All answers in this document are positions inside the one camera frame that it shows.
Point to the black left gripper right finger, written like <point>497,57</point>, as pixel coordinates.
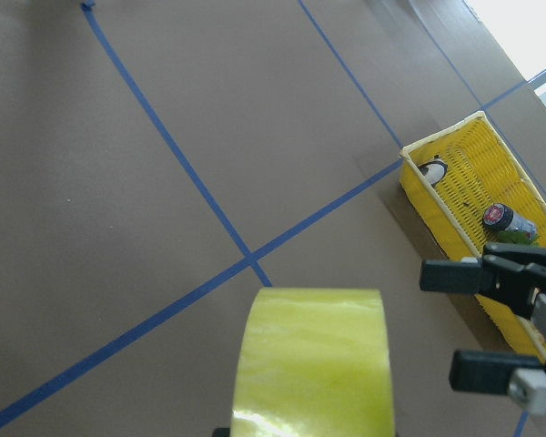
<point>519,377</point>

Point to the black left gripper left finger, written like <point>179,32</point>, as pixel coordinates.
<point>509,281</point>

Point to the yellow clear tape roll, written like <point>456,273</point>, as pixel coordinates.
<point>314,362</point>

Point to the yellow woven basket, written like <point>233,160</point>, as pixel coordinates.
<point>481,171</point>

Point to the small crushed can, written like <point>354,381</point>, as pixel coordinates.
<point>500,217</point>

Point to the panda figurine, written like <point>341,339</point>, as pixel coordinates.
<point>434,171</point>

